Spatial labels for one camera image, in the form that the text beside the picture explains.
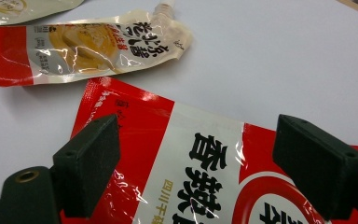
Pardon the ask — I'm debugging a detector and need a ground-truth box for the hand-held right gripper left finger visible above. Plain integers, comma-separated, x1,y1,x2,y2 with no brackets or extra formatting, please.
51,113,121,219

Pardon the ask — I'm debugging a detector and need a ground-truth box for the green cream sauce pouch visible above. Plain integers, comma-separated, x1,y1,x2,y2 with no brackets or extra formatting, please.
0,0,85,32

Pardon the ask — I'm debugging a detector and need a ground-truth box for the white table sheet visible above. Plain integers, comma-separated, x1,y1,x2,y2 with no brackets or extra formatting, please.
0,0,358,206

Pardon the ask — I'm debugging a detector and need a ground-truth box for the brown cup snack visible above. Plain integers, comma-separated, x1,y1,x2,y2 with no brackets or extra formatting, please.
0,0,194,88

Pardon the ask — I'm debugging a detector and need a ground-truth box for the red white seasoning packet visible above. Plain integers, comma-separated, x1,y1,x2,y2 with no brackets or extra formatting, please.
59,77,358,224

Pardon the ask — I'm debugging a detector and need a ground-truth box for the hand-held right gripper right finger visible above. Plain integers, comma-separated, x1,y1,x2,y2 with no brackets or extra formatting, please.
271,113,358,221

